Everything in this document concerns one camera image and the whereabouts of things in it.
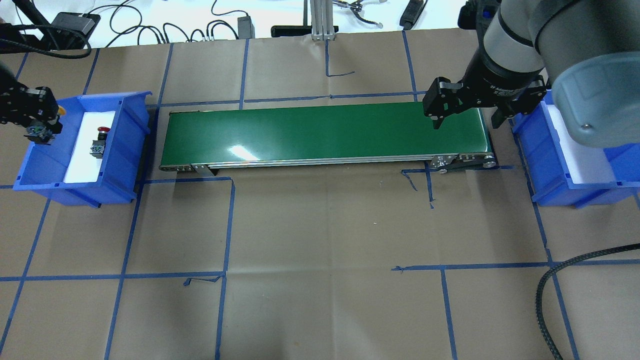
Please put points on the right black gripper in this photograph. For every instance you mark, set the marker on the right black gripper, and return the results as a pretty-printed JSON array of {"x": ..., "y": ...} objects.
[{"x": 492, "y": 80}]

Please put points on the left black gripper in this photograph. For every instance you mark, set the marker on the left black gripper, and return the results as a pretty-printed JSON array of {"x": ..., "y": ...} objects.
[{"x": 24, "y": 105}]

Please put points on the yellow mushroom push button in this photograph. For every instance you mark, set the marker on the yellow mushroom push button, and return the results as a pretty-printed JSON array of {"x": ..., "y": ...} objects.
[{"x": 42, "y": 131}]

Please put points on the red mushroom push button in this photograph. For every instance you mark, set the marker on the red mushroom push button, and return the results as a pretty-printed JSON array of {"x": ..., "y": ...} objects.
[{"x": 98, "y": 146}]

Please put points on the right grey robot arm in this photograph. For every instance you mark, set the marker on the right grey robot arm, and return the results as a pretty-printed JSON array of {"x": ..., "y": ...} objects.
[{"x": 586, "y": 53}]

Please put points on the left blue plastic bin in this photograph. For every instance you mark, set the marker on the left blue plastic bin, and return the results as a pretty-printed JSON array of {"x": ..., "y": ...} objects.
[{"x": 44, "y": 166}]

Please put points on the blue plastic bin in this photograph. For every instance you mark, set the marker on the blue plastic bin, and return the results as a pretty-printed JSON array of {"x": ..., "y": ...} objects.
[
  {"x": 549, "y": 174},
  {"x": 44, "y": 166}
]

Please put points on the green conveyor belt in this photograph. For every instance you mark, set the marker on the green conveyor belt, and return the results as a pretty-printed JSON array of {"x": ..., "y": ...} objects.
[{"x": 323, "y": 135}]

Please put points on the white foam pad left bin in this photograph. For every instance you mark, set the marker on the white foam pad left bin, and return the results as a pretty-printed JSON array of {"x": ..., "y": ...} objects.
[{"x": 84, "y": 167}]

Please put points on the white foam pad bin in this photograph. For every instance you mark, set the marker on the white foam pad bin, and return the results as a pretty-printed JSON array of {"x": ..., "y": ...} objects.
[
  {"x": 84, "y": 167},
  {"x": 586, "y": 164}
]

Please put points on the right blue plastic bin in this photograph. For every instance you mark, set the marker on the right blue plastic bin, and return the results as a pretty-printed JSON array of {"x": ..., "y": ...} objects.
[{"x": 549, "y": 174}]

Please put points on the white foam pad right bin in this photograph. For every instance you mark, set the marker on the white foam pad right bin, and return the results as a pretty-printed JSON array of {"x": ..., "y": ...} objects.
[{"x": 586, "y": 164}]

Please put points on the black power adapter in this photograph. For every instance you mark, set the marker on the black power adapter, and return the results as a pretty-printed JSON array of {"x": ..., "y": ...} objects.
[{"x": 245, "y": 28}]

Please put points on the aluminium frame post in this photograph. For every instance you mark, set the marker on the aluminium frame post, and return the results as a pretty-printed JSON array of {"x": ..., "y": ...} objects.
[{"x": 322, "y": 24}]

